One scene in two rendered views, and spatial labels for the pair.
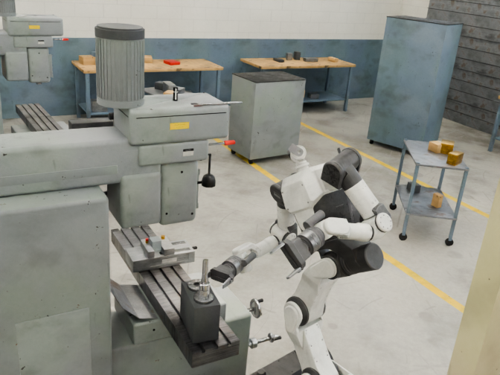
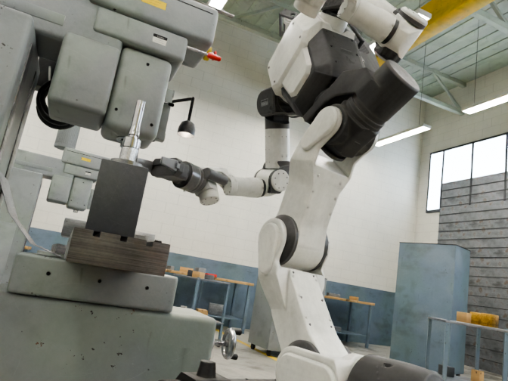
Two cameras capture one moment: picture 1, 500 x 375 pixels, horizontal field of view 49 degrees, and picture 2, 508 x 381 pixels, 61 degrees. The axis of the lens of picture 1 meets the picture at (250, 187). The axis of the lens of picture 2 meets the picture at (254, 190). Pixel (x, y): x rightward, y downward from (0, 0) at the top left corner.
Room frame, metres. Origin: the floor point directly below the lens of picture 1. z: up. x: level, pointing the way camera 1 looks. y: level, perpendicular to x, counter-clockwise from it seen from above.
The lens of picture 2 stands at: (0.97, -0.36, 0.86)
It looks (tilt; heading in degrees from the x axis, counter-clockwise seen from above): 12 degrees up; 9
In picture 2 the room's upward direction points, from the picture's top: 9 degrees clockwise
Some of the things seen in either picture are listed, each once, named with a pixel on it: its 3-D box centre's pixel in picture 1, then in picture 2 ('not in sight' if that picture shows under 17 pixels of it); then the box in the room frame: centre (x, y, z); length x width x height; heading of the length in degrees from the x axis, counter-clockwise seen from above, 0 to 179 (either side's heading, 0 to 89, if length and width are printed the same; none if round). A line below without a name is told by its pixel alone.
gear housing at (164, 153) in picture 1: (165, 145); (137, 48); (2.42, 0.41, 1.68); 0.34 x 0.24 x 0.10; 121
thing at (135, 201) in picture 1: (133, 190); (83, 85); (2.35, 0.54, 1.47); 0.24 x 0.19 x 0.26; 31
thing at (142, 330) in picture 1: (170, 306); (94, 280); (2.44, 0.37, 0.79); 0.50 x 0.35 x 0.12; 121
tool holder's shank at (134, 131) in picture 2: (204, 271); (137, 120); (2.05, 0.16, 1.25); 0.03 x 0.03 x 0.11
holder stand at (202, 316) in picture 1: (199, 309); (119, 201); (2.10, 0.18, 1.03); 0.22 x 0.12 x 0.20; 23
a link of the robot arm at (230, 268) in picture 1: (226, 271); (178, 173); (2.22, 0.07, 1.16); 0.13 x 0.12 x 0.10; 63
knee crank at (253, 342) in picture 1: (265, 339); not in sight; (2.59, -0.16, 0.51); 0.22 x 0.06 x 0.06; 121
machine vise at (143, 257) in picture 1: (160, 251); (109, 230); (2.66, 0.46, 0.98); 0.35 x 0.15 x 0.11; 119
